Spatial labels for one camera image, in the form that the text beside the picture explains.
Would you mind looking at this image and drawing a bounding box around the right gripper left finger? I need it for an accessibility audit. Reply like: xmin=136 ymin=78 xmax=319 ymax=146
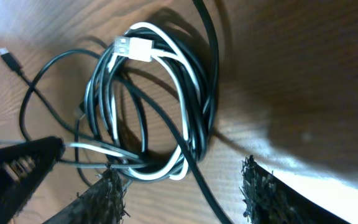
xmin=46 ymin=169 xmax=126 ymax=224

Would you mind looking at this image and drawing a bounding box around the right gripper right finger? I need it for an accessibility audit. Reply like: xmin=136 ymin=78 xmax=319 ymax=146
xmin=241 ymin=156 xmax=346 ymax=224

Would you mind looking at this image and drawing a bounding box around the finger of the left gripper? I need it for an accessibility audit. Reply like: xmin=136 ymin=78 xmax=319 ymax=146
xmin=0 ymin=136 xmax=65 ymax=223

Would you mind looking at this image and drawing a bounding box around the black usb cable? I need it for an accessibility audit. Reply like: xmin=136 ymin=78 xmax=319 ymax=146
xmin=0 ymin=0 xmax=234 ymax=224

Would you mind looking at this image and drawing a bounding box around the white usb cable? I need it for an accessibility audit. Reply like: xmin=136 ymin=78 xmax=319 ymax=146
xmin=63 ymin=21 xmax=203 ymax=182

